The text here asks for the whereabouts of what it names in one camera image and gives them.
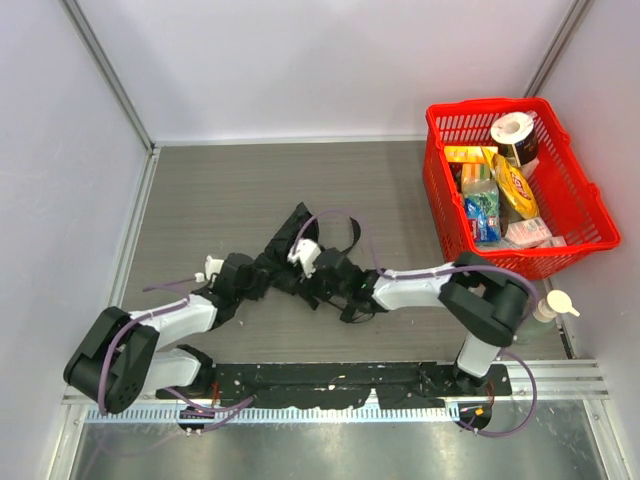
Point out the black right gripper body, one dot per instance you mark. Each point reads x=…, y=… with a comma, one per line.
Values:
x=310, y=288

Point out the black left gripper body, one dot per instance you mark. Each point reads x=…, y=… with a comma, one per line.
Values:
x=273, y=270

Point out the black folding umbrella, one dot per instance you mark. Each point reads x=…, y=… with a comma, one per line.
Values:
x=287, y=278

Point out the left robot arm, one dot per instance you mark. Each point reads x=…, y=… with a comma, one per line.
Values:
x=128, y=354

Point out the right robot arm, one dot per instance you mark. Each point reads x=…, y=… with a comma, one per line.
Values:
x=490, y=302

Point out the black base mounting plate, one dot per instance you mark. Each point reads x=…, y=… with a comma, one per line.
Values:
x=338, y=386

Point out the clear green snack bag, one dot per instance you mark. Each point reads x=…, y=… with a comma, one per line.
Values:
x=482, y=209

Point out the yellow orange box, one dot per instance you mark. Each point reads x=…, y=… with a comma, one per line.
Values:
x=457, y=154

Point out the yellow Lays chips bag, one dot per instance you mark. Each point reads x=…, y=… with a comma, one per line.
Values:
x=514, y=187

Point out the green soap pump bottle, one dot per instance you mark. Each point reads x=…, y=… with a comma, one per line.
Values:
x=543, y=316

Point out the black wrapped toilet paper roll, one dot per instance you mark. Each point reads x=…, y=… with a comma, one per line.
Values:
x=515, y=136

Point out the red plastic shopping basket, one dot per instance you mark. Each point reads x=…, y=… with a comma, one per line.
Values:
x=569, y=203

